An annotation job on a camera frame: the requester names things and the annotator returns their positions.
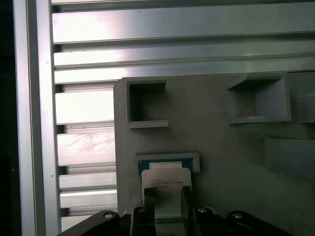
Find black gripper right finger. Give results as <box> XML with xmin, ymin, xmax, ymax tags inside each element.
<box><xmin>181</xmin><ymin>186</ymin><xmax>293</xmax><ymax>236</ymax></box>

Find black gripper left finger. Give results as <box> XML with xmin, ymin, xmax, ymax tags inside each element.
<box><xmin>58</xmin><ymin>188</ymin><xmax>157</xmax><ymax>236</ymax></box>

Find silver CPU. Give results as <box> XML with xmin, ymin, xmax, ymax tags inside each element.
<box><xmin>138</xmin><ymin>159</ymin><xmax>193</xmax><ymax>219</ymax></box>

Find grey parts rack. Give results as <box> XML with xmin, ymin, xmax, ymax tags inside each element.
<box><xmin>113</xmin><ymin>71</ymin><xmax>315</xmax><ymax>236</ymax></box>

